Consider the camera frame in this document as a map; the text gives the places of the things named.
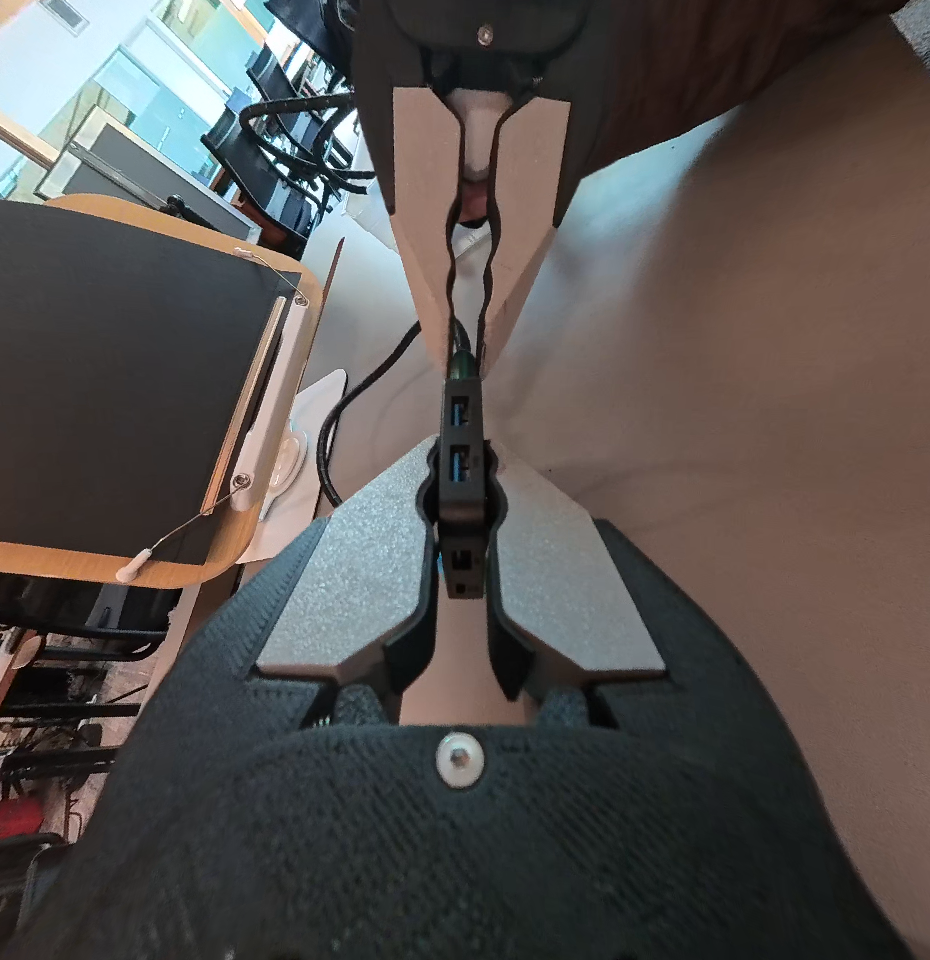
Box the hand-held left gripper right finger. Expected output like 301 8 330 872
484 441 668 705

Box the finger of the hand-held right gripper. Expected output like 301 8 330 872
474 99 572 370
392 84 467 378

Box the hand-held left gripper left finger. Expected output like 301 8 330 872
255 438 442 699

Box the dark grey USB hub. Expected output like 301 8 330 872
437 377 488 601

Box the black USB cable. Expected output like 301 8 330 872
315 318 426 516

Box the group of black office chairs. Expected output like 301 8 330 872
198 30 376 252

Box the silver computer monitor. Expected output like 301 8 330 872
0 193 353 594

